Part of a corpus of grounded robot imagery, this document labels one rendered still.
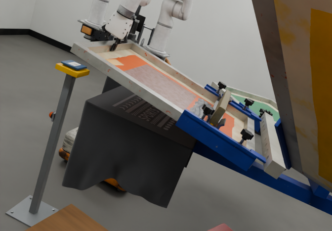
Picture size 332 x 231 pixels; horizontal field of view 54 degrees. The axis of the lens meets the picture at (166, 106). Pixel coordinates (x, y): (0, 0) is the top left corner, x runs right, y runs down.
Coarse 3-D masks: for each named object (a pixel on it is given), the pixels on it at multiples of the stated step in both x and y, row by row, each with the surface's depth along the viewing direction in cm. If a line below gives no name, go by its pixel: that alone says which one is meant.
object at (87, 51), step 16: (80, 48) 120; (96, 48) 133; (128, 48) 170; (96, 64) 120; (112, 64) 122; (160, 64) 170; (128, 80) 118; (192, 80) 169; (144, 96) 118; (160, 96) 119; (208, 96) 168; (176, 112) 116; (240, 112) 165
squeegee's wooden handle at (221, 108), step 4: (224, 92) 158; (228, 92) 153; (224, 96) 142; (228, 96) 146; (220, 100) 144; (224, 100) 135; (228, 100) 139; (220, 104) 126; (224, 104) 129; (216, 108) 133; (220, 108) 123; (224, 108) 123; (216, 112) 123; (220, 112) 123; (224, 112) 123; (212, 116) 124; (216, 116) 124; (220, 116) 123; (212, 120) 125; (216, 120) 124
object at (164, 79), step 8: (128, 56) 158; (136, 56) 166; (136, 64) 153; (144, 64) 161; (144, 72) 148; (152, 72) 156; (160, 72) 163; (160, 80) 151; (168, 80) 159; (168, 88) 147; (176, 88) 154; (184, 88) 161; (184, 96) 148; (192, 96) 156; (200, 96) 163; (232, 120) 156; (232, 128) 145
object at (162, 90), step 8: (128, 64) 146; (128, 72) 136; (136, 72) 142; (144, 80) 138; (152, 80) 144; (152, 88) 134; (160, 88) 140; (168, 96) 136; (176, 96) 142; (176, 104) 132; (184, 104) 138; (192, 104) 144; (224, 128) 139
